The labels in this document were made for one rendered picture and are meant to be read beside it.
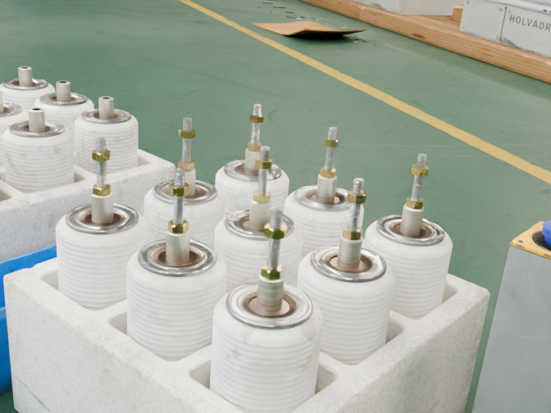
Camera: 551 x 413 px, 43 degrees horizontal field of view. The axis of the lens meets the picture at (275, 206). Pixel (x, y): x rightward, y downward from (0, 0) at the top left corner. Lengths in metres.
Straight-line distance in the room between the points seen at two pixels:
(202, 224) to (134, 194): 0.31
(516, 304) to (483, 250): 0.73
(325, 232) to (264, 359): 0.26
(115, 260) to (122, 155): 0.39
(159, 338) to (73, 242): 0.14
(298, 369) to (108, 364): 0.19
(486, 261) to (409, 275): 0.60
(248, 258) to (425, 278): 0.19
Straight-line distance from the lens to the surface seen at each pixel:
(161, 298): 0.66
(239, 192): 0.88
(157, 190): 0.84
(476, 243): 1.42
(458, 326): 0.81
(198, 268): 0.67
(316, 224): 0.81
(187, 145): 0.82
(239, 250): 0.73
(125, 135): 1.10
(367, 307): 0.68
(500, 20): 3.42
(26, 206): 1.01
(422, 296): 0.78
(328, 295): 0.67
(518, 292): 0.67
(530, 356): 0.69
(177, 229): 0.67
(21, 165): 1.05
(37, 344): 0.81
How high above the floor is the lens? 0.57
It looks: 23 degrees down
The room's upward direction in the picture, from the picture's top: 5 degrees clockwise
